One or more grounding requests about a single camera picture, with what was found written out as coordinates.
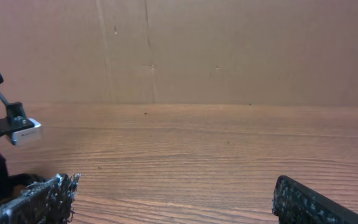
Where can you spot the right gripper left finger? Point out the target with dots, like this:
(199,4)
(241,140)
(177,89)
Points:
(33,199)

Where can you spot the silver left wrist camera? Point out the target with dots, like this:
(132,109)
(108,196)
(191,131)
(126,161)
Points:
(26,135)

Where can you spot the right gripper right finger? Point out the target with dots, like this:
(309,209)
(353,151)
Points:
(294,202)

